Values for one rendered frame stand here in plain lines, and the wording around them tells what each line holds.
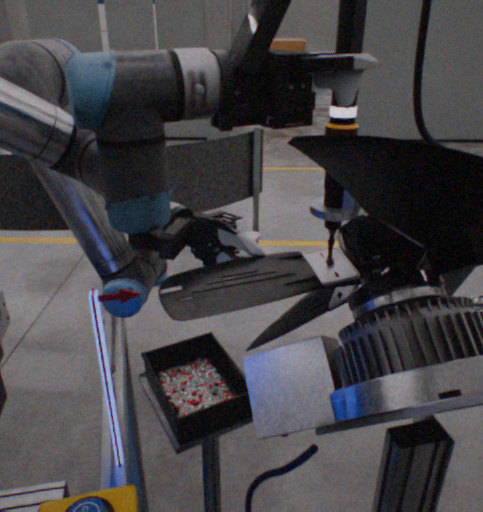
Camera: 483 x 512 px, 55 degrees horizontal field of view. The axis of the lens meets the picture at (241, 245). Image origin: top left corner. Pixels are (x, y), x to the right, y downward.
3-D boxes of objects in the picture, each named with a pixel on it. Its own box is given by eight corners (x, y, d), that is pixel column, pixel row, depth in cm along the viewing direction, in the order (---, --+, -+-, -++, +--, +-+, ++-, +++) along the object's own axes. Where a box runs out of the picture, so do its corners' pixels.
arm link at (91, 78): (73, 131, 52) (59, 48, 49) (168, 122, 56) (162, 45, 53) (81, 146, 46) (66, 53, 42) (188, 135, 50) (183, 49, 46)
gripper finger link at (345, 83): (372, 102, 60) (306, 106, 58) (378, 52, 58) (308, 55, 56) (385, 106, 58) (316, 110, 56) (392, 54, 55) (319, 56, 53)
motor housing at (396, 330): (456, 399, 78) (429, 323, 83) (561, 376, 58) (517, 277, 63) (328, 424, 73) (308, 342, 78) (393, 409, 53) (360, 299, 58)
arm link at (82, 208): (-2, 28, 64) (159, 312, 82) (36, 27, 74) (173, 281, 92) (-66, 63, 67) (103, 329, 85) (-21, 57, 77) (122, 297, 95)
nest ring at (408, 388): (459, 398, 80) (451, 375, 82) (588, 370, 56) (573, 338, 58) (312, 427, 75) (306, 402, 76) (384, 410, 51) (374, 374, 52)
